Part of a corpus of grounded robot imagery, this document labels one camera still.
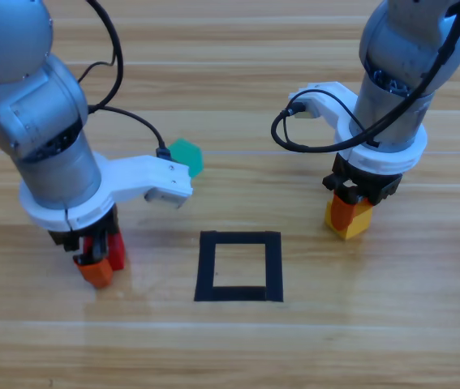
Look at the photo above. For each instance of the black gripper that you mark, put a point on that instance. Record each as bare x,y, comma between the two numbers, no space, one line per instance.
67,241
359,180

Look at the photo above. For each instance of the red wooden cube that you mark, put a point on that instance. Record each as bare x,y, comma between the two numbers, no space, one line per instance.
117,251

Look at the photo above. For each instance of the green wooden cube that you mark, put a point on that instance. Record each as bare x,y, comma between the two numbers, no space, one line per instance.
189,156

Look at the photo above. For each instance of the black tape square outline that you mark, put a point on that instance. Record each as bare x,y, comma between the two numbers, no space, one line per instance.
206,267

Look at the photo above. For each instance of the yellow wooden cube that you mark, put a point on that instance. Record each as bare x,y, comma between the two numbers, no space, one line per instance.
357,225

